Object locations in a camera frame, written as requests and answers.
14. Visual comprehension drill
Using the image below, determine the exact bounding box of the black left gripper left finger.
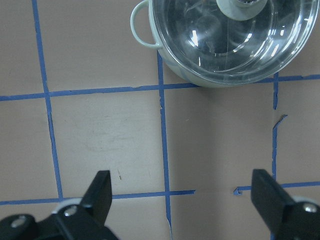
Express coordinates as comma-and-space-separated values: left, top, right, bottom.
0, 170, 118, 240

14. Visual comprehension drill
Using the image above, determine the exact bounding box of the pale green metal pot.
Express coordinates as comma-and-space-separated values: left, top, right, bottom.
130, 0, 320, 89

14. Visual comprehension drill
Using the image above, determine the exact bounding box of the glass pot lid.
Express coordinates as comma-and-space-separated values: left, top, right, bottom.
151, 0, 318, 85

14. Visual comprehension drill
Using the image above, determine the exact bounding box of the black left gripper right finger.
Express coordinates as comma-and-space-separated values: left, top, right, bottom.
251, 169, 320, 240

